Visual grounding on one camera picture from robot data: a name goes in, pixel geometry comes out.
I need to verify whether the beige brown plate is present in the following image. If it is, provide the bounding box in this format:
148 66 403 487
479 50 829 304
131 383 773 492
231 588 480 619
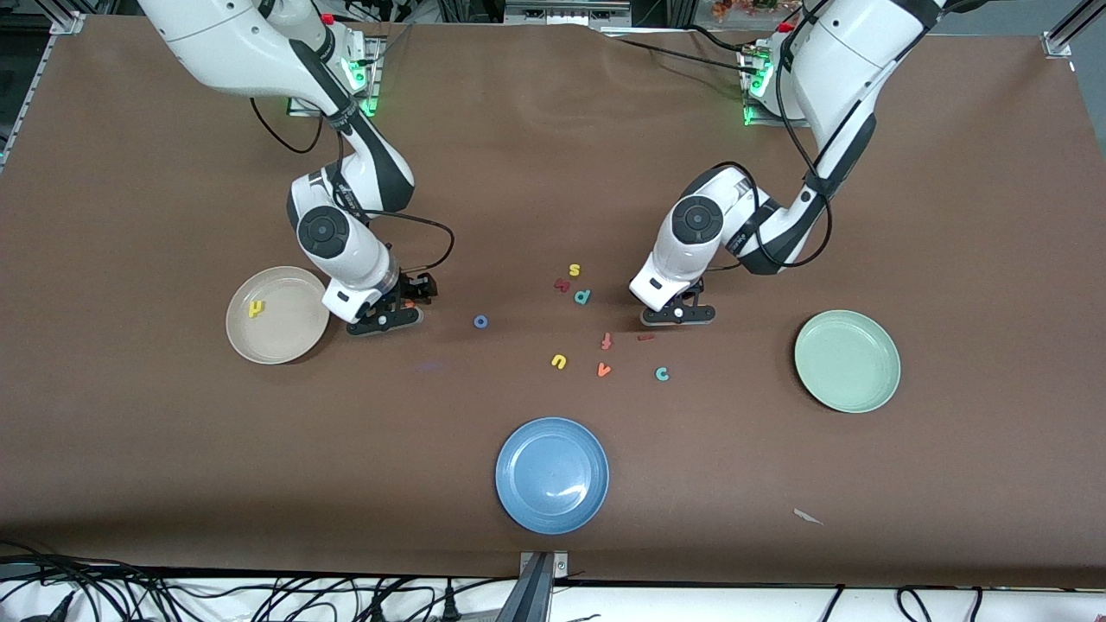
226 266 332 365

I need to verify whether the brown table cover sheet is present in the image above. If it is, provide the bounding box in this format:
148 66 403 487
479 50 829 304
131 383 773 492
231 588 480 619
0 16 1106 588

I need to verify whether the light green plate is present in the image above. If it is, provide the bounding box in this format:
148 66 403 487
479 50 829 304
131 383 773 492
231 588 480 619
794 310 901 414

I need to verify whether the blue plate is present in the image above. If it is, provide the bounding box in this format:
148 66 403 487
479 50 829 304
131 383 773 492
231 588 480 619
495 417 610 536

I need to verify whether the orange decorative object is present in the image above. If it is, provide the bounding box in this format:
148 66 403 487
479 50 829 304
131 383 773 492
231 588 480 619
713 0 791 22

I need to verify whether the grey power strip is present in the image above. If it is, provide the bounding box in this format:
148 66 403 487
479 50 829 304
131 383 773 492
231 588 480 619
505 0 632 27

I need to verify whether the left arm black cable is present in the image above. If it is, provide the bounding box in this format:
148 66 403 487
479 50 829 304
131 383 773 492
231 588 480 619
704 0 875 270

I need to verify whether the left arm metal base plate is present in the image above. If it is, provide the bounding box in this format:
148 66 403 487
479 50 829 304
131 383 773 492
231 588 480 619
741 48 787 129

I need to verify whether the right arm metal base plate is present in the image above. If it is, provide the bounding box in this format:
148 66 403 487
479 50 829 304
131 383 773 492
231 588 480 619
341 35 383 118

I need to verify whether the black base cable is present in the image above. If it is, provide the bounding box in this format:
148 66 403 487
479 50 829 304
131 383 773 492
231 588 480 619
605 24 761 79

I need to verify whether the grey metal camera bracket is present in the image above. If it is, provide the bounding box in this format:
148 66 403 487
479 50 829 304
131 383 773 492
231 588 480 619
517 551 569 622

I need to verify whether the aluminium frame profile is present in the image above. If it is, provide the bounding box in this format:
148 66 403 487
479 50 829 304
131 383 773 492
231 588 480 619
48 0 89 37
1041 0 1106 60

